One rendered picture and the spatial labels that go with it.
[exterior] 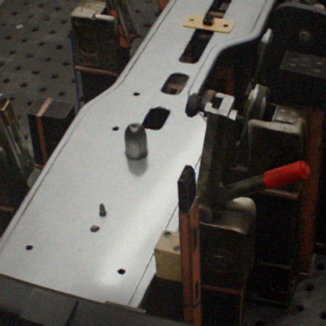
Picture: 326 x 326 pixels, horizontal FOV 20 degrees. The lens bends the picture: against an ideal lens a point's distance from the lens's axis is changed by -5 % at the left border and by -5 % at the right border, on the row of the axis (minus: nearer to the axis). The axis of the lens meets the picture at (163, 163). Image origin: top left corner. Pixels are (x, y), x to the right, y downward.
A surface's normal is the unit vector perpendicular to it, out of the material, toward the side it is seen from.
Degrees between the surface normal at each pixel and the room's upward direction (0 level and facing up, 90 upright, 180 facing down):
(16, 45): 0
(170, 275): 90
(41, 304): 0
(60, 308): 0
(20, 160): 78
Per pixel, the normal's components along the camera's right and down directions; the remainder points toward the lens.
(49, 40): -0.05, -0.75
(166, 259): -0.33, 0.64
